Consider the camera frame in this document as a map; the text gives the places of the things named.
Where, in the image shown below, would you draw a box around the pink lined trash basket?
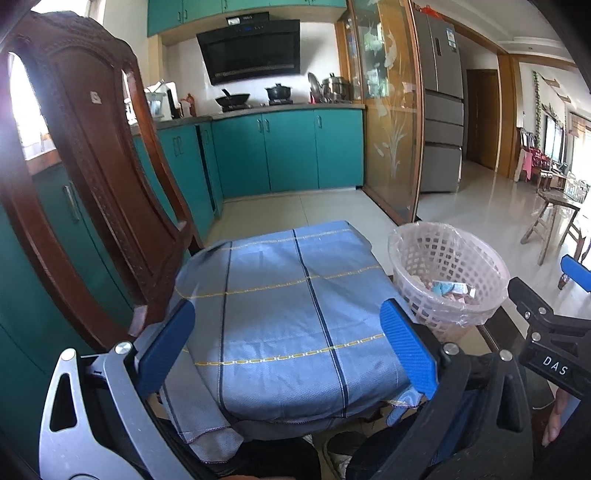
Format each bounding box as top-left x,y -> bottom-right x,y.
388,221 -> 510,341

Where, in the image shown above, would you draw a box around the teal kitchen cabinets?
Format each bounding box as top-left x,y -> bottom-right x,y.
0,0 -> 366,471

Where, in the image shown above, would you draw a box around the person's right hand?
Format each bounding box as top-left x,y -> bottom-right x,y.
542,389 -> 570,447

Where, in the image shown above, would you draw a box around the wooden stool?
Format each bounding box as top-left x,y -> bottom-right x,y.
520,189 -> 586,266

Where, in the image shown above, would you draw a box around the blue checked table cloth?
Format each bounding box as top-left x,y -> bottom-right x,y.
160,221 -> 421,464

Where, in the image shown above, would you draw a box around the silver refrigerator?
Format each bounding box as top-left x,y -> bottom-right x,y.
415,11 -> 465,193

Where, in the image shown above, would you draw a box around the steel stock pot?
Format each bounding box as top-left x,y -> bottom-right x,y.
327,73 -> 351,101

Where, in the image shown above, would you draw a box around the frosted glass sliding door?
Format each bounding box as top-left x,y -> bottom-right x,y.
339,1 -> 425,225

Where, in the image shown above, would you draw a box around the black cooking pot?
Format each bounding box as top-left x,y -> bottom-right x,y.
266,83 -> 293,105

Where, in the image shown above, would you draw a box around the black wok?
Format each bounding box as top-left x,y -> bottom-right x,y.
215,89 -> 249,112

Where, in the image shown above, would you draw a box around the black range hood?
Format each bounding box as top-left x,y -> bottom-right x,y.
197,19 -> 301,85

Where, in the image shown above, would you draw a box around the white dish rack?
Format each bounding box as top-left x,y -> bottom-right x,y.
144,79 -> 166,120

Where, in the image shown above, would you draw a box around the brown wooden chair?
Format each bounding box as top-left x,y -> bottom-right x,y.
1,10 -> 202,350

